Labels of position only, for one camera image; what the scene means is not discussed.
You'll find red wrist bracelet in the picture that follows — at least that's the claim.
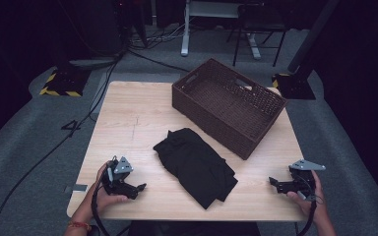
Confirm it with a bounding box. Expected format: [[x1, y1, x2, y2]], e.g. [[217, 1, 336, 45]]
[[67, 220, 93, 232]]

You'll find black chair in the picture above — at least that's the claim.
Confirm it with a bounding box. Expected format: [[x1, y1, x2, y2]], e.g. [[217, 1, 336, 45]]
[[225, 1, 291, 68]]

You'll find brown woven basket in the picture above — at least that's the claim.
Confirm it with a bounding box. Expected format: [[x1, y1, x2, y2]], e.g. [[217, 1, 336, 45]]
[[171, 57, 288, 161]]

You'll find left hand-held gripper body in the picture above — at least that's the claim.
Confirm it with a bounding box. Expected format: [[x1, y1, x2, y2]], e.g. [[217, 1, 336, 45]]
[[101, 155, 139, 201]]

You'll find yellow black striped stand base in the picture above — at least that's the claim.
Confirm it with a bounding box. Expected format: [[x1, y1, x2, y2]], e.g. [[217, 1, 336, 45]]
[[38, 67, 92, 98]]

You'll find person's left hand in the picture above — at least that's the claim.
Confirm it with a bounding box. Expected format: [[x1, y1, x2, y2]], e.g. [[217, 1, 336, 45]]
[[93, 161, 129, 214]]

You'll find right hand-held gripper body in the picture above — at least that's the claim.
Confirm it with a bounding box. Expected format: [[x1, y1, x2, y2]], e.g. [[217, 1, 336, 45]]
[[275, 158, 327, 202]]

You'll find grey slanted pole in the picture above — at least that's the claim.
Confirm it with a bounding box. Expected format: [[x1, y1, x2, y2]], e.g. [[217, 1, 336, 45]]
[[286, 0, 342, 74]]

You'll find bundle of floor cables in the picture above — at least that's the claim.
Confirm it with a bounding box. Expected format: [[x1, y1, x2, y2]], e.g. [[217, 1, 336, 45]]
[[127, 23, 191, 73]]

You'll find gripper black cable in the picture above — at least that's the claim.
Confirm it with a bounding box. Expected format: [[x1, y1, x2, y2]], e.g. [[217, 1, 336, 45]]
[[296, 193, 319, 236], [91, 170, 112, 236]]

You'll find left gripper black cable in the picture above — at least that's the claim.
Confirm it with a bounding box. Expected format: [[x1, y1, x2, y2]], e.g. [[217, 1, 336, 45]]
[[91, 170, 112, 236]]

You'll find white desk frame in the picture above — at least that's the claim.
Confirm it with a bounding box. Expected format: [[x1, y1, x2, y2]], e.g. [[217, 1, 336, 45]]
[[180, 0, 263, 61]]

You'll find person's right hand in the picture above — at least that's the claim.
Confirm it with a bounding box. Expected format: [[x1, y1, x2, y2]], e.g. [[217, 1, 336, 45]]
[[286, 169, 330, 227]]

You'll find long black floor cable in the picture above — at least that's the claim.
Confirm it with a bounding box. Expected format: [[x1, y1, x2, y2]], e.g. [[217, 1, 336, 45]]
[[0, 55, 122, 236]]

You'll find black cloth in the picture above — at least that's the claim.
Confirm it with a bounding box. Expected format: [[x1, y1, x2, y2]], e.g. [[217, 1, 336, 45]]
[[153, 127, 239, 210]]

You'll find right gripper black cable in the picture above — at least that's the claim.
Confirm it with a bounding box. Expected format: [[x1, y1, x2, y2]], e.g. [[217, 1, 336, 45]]
[[296, 193, 319, 236]]

